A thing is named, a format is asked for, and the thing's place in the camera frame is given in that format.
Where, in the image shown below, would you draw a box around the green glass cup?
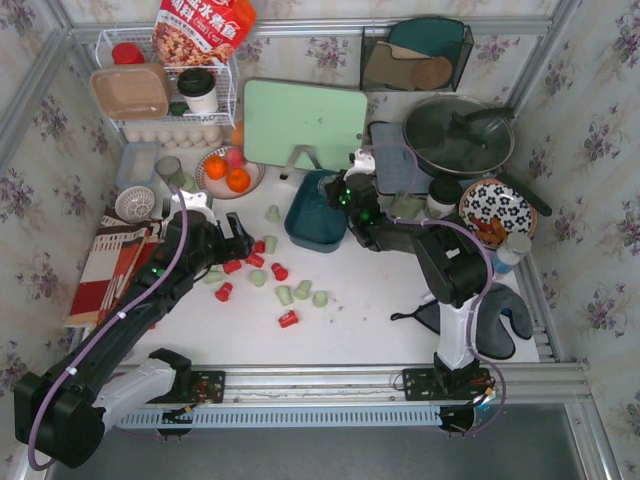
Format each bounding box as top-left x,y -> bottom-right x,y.
389,192 -> 425,220

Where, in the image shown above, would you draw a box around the green capsule tall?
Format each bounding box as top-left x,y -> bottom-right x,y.
276,285 -> 293,306

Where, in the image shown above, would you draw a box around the black mesh holder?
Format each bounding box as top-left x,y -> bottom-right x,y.
359,16 -> 474,92

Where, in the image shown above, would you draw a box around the light green cutting board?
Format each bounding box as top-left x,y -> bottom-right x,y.
243,79 -> 368,171

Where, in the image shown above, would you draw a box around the flower patterned plate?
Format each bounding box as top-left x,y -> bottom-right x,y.
458,179 -> 537,250

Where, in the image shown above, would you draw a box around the white bottle blue label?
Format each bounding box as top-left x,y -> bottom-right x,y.
491,232 -> 531,275

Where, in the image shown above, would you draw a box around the clear storage box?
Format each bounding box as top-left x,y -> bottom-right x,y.
116,142 -> 160,189

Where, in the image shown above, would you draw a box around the beige plastic container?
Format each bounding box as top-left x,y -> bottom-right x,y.
90,63 -> 171,121

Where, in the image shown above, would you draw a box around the blue grey trivet mat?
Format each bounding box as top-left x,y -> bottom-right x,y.
368,121 -> 433,196

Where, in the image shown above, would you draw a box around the teal storage basket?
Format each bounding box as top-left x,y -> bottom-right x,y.
284,170 -> 347,253

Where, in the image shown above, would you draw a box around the grey green tumbler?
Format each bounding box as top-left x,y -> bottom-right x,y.
155,156 -> 197,193

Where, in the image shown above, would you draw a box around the black frying pan with lid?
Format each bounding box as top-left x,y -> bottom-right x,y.
402,94 -> 552,217

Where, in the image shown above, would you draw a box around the jar with black lid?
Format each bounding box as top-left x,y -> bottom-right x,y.
425,177 -> 463,219

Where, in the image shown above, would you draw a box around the striped kitchen towel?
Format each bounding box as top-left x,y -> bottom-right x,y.
66,208 -> 161,327

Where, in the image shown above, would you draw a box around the fruit plate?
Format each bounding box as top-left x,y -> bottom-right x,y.
195,146 -> 265,200

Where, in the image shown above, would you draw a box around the green capsule top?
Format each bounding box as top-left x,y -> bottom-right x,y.
265,205 -> 281,223

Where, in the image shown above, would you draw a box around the white strainer basket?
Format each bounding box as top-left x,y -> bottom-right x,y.
114,186 -> 156,223

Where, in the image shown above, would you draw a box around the grey microfibre glove cloth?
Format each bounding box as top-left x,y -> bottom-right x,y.
390,283 -> 533,360

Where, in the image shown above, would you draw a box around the white cup black lid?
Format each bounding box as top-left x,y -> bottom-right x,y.
177,67 -> 219,114

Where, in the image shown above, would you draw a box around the red capsule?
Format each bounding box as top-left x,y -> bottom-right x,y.
278,310 -> 299,328
215,282 -> 233,302
271,263 -> 289,282

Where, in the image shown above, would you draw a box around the white wire rack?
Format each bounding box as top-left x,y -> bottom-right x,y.
94,27 -> 237,132

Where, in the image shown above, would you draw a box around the egg tray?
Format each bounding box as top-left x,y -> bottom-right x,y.
123,125 -> 224,148

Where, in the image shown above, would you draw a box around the red snack bag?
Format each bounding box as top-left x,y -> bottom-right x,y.
152,0 -> 257,67

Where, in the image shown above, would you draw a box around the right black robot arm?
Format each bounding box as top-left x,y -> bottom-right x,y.
324,148 -> 493,398

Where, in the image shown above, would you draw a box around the clear plastic cup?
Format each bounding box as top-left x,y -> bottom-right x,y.
317,174 -> 337,200

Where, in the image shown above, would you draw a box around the red lid jar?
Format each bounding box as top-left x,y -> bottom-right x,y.
111,42 -> 145,65

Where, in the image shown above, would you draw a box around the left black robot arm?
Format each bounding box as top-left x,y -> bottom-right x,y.
13,191 -> 254,471

